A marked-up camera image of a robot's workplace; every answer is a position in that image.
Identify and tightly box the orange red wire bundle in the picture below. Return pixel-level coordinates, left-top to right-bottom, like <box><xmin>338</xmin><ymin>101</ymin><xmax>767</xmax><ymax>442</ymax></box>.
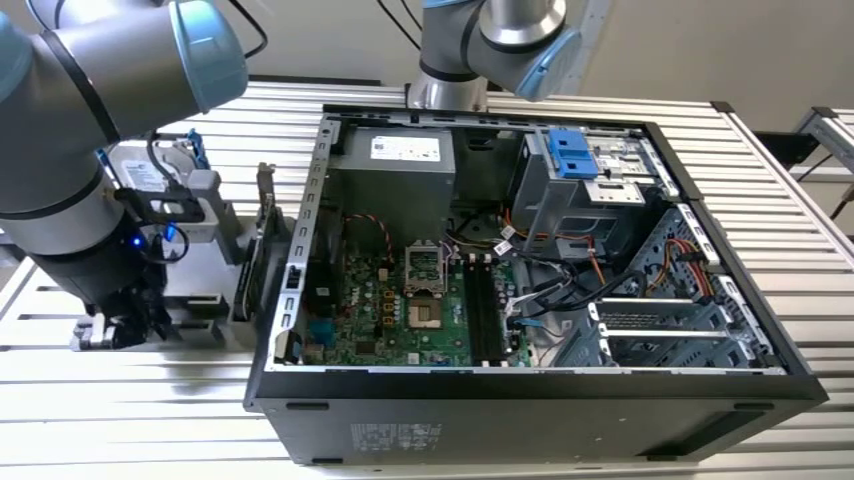
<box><xmin>657</xmin><ymin>238</ymin><xmax>713</xmax><ymax>306</ymax></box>

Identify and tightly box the grey parts rack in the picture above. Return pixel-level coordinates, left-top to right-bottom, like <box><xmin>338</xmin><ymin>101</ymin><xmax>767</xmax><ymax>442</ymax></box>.
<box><xmin>70</xmin><ymin>159</ymin><xmax>299</xmax><ymax>354</ymax></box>

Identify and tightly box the black cable bundle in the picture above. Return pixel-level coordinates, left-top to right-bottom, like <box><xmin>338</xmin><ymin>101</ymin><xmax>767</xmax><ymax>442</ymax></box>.
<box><xmin>513</xmin><ymin>249</ymin><xmax>642</xmax><ymax>321</ymax></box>

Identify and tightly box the silver drive cage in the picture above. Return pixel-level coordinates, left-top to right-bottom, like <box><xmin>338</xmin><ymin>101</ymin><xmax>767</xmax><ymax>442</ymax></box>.
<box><xmin>510</xmin><ymin>127</ymin><xmax>669</xmax><ymax>261</ymax></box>

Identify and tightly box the metal socket cover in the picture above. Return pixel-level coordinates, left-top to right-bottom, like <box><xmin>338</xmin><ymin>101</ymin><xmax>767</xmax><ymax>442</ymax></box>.
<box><xmin>404</xmin><ymin>238</ymin><xmax>447</xmax><ymax>296</ymax></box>

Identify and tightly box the green motherboard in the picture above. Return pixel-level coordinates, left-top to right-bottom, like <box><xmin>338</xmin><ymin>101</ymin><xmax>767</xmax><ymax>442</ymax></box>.
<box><xmin>296</xmin><ymin>249</ymin><xmax>535</xmax><ymax>369</ymax></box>

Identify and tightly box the thin orange wire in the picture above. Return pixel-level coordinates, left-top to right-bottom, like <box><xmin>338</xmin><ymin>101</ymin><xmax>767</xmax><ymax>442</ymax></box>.
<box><xmin>586</xmin><ymin>234</ymin><xmax>610</xmax><ymax>289</ymax></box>

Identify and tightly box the black RAM slot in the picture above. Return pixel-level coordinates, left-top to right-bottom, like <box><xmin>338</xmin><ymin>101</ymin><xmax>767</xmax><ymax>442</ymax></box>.
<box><xmin>473</xmin><ymin>254</ymin><xmax>493</xmax><ymax>366</ymax></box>
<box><xmin>481</xmin><ymin>254</ymin><xmax>501</xmax><ymax>366</ymax></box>
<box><xmin>465</xmin><ymin>254</ymin><xmax>485</xmax><ymax>366</ymax></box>

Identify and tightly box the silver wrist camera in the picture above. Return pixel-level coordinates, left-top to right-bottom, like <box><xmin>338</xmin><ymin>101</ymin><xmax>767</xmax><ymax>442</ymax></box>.
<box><xmin>159</xmin><ymin>219</ymin><xmax>223</xmax><ymax>299</ymax></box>

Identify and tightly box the metal slat side table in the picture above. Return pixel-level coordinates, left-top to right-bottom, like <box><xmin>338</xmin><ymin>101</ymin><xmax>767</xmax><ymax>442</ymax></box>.
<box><xmin>790</xmin><ymin>106</ymin><xmax>854</xmax><ymax>184</ymax></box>

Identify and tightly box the blue plastic drive latch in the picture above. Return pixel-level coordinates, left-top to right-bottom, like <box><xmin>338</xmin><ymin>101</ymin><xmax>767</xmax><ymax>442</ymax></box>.
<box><xmin>545</xmin><ymin>127</ymin><xmax>601</xmax><ymax>180</ymax></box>

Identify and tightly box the hard disk in blue carrier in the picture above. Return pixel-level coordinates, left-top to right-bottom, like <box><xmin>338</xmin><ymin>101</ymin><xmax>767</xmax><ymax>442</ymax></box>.
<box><xmin>96</xmin><ymin>128</ymin><xmax>212</xmax><ymax>201</ymax></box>

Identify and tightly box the CPU socket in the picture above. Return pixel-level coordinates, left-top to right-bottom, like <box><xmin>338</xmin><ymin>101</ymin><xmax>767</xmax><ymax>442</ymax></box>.
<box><xmin>406</xmin><ymin>297</ymin><xmax>447</xmax><ymax>331</ymax></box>

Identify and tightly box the black PC case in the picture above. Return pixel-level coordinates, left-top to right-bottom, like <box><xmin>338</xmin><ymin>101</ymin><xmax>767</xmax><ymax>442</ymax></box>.
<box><xmin>240</xmin><ymin>102</ymin><xmax>830</xmax><ymax>467</ymax></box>

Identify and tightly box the graphics card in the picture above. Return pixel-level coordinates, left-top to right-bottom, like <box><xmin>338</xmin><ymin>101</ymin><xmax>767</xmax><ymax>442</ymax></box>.
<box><xmin>232</xmin><ymin>160</ymin><xmax>286</xmax><ymax>321</ymax></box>

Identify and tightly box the black camera cable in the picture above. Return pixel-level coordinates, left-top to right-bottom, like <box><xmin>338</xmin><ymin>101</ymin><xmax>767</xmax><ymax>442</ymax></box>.
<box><xmin>223</xmin><ymin>0</ymin><xmax>270</xmax><ymax>59</ymax></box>

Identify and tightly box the red black twisted wire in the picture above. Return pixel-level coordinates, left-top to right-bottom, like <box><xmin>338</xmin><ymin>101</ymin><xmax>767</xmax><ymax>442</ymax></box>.
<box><xmin>343</xmin><ymin>213</ymin><xmax>395</xmax><ymax>264</ymax></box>

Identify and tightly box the grey power supply unit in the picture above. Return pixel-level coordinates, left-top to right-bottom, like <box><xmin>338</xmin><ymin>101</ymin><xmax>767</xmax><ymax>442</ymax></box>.
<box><xmin>324</xmin><ymin>124</ymin><xmax>461</xmax><ymax>261</ymax></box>

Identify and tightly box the blue expansion slot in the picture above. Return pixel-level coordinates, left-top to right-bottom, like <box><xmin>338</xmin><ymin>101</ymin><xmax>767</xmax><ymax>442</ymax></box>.
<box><xmin>308</xmin><ymin>319</ymin><xmax>336</xmax><ymax>349</ymax></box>

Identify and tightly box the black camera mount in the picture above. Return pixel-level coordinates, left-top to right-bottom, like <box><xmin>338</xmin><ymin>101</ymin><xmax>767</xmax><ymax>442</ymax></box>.
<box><xmin>116</xmin><ymin>187</ymin><xmax>207</xmax><ymax>226</ymax></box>

